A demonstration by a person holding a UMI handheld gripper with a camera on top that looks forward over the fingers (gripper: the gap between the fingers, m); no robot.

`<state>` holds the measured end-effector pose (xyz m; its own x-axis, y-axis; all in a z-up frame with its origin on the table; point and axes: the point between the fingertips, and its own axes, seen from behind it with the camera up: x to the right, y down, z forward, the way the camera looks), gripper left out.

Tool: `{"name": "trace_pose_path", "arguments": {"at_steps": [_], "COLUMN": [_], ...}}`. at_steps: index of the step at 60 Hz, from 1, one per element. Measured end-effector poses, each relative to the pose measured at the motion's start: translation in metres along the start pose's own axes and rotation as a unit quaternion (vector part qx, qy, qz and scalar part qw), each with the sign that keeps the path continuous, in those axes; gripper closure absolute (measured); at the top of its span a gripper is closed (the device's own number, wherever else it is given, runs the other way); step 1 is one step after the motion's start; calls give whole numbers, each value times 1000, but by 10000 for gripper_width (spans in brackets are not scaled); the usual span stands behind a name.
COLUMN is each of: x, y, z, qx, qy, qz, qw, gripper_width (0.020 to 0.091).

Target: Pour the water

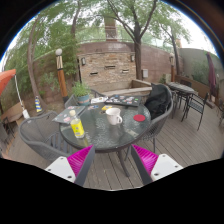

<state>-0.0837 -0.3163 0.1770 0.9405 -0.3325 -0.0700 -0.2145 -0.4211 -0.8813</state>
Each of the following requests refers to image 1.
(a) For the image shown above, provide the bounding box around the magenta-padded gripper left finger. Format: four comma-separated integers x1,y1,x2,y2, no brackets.
44,144,96,187

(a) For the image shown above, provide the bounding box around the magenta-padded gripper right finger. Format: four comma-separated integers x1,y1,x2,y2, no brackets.
130,143,184,186

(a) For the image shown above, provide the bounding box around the clear bottle with yellow label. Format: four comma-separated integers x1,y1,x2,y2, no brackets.
69,109,86,139

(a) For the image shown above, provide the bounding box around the flat round red coaster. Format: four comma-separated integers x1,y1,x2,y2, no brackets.
133,114,147,122

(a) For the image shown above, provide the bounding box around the black jacket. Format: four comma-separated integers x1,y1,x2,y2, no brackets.
143,83,172,120

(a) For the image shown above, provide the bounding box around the blue and yellow striped cone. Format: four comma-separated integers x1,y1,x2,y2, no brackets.
34,95,44,114

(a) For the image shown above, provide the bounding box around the black metal chair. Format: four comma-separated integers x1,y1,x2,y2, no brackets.
180,92,209,132

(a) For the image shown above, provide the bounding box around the white ceramic mug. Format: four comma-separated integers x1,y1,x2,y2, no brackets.
105,107,124,126

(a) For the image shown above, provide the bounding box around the black laptop with stickers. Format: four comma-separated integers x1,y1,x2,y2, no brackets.
104,94,142,108

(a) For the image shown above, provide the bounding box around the round dark patio table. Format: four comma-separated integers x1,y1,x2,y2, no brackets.
166,81,198,118

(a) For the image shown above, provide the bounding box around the white sticker sheet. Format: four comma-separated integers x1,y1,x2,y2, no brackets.
90,96,109,105

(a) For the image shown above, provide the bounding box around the green plant in blue pot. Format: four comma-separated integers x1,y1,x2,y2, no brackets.
70,80,93,107

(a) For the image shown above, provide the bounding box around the closed maroon patio umbrella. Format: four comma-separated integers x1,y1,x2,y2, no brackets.
205,51,218,98

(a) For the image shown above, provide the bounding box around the orange patio umbrella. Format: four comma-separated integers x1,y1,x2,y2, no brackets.
0,68,31,120

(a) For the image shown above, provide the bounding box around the leaning brown-trunked tree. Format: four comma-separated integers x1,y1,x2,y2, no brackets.
3,6,81,111

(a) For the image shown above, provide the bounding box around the slender tree by wall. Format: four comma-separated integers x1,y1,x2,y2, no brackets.
159,19,193,76

